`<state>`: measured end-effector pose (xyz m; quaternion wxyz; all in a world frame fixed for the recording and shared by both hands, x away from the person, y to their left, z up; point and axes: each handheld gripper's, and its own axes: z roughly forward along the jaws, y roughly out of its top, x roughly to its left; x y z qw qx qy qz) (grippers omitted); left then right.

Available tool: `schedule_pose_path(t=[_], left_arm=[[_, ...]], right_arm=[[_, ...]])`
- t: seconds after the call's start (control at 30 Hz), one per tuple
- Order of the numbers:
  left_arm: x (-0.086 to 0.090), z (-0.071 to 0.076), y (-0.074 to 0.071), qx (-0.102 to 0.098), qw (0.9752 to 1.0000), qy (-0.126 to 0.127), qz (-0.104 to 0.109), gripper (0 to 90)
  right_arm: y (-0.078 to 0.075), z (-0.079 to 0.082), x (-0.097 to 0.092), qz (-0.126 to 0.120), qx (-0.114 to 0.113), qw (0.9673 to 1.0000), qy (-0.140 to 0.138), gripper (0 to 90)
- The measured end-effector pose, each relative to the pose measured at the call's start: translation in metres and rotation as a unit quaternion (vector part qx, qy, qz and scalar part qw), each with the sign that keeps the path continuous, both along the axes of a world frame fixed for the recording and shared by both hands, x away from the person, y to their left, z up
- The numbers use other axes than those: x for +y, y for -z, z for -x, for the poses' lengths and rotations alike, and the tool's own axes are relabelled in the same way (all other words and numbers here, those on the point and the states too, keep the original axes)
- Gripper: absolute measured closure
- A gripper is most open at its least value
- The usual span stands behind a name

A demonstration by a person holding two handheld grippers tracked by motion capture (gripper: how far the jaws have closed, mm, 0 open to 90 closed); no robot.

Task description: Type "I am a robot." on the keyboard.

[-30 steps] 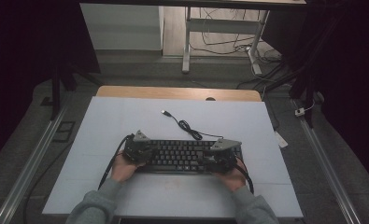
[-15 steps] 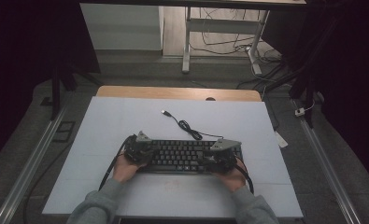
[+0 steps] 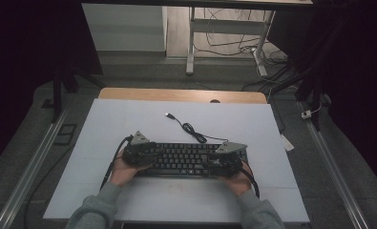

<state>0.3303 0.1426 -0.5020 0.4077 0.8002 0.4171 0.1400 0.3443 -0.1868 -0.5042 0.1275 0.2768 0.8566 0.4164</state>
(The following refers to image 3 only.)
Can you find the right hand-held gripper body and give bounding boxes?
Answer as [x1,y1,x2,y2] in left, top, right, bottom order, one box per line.
[215,141,248,178]

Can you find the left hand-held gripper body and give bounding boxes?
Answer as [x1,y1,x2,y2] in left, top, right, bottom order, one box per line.
[122,130,152,168]

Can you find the black computer keyboard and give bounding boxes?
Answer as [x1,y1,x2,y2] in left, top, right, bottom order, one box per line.
[135,142,249,179]

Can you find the person's left hand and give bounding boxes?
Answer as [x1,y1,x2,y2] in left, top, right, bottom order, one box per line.
[108,152,150,188]

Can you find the person's right hand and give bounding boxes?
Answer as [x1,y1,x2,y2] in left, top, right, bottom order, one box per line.
[219,161,253,198]

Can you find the white table board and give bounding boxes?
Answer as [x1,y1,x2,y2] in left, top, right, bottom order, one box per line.
[42,98,310,223]

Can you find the wooden table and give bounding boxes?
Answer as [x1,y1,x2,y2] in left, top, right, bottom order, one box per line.
[98,87,268,105]

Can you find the white paper tag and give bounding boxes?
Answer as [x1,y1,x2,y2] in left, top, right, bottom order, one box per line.
[279,133,296,153]

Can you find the black metal stand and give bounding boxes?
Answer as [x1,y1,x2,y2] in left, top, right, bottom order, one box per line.
[268,61,325,132]
[41,61,107,124]

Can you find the grey cabinet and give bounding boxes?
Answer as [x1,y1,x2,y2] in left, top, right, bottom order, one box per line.
[81,3,168,52]

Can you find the dark curtain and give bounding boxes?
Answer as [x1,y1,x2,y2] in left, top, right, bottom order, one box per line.
[0,0,104,175]
[266,0,377,195]

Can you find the left hand-held gripper black cable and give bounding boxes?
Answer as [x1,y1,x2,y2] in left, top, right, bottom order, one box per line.
[99,135,135,192]

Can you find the hand-held gripper black cable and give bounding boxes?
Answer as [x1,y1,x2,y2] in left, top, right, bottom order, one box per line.
[99,135,135,192]
[240,159,262,198]

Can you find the black keyboard usb cable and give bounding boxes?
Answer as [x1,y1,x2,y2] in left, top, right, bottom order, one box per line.
[164,112,229,145]

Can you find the right hand-held gripper black cable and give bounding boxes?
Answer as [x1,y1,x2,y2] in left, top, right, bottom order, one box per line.
[240,159,262,198]

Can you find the black rectangular floor frame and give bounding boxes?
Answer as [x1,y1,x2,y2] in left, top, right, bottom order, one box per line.
[52,123,78,147]

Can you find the aluminium floor rail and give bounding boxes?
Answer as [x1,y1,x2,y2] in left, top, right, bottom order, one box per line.
[298,100,371,229]
[0,106,72,229]

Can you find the black floor cable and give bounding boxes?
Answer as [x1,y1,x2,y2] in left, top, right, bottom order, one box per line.
[23,144,77,229]

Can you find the white metal desk frame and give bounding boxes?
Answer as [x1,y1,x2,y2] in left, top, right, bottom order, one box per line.
[80,0,314,77]

